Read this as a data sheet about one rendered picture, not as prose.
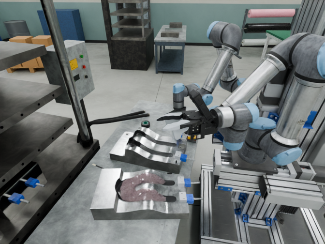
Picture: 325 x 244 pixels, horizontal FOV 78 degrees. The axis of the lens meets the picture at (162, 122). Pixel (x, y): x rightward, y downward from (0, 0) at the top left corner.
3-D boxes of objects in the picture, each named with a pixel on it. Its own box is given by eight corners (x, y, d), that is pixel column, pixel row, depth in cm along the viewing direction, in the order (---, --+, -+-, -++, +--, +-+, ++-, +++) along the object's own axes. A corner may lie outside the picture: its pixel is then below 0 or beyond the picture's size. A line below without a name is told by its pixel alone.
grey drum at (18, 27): (35, 47, 689) (24, 19, 639) (36, 51, 649) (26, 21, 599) (15, 50, 662) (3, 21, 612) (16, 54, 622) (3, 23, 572)
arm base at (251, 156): (262, 146, 117) (267, 133, 112) (269, 165, 105) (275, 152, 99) (236, 144, 119) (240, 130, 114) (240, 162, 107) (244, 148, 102)
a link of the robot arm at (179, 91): (187, 84, 126) (176, 87, 122) (187, 100, 131) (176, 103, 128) (181, 81, 132) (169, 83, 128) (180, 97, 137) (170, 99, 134)
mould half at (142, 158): (186, 148, 151) (187, 134, 143) (179, 174, 131) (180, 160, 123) (125, 137, 163) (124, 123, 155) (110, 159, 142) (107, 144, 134)
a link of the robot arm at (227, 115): (234, 111, 67) (222, 102, 74) (222, 113, 66) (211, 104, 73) (232, 130, 70) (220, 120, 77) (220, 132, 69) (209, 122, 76)
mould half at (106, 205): (183, 179, 127) (184, 167, 121) (188, 219, 106) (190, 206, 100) (105, 180, 127) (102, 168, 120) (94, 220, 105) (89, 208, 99)
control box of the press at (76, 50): (114, 172, 235) (88, 41, 151) (101, 193, 211) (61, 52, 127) (98, 168, 240) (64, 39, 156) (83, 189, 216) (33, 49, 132)
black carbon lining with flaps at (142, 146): (177, 145, 144) (177, 135, 138) (171, 160, 131) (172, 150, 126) (132, 136, 152) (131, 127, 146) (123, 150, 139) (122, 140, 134)
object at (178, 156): (195, 160, 132) (196, 154, 129) (194, 165, 128) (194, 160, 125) (175, 156, 135) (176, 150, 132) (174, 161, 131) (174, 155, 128)
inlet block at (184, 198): (201, 197, 113) (202, 191, 110) (203, 205, 109) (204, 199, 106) (178, 197, 113) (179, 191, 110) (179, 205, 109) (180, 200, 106)
